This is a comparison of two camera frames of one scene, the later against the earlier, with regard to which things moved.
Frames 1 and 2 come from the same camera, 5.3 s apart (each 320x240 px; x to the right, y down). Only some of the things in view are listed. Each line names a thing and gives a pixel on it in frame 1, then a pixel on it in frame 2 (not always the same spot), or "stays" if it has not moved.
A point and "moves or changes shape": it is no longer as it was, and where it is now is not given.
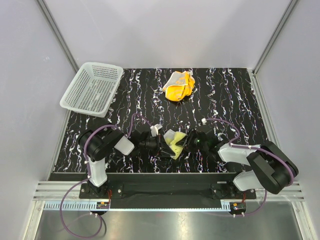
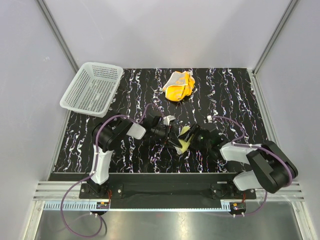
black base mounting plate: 166,190 stays
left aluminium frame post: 56,34 stays
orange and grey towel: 178,85 stays
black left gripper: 161,149 to 170,138
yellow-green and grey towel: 171,138 moves or changes shape
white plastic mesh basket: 93,89 stays
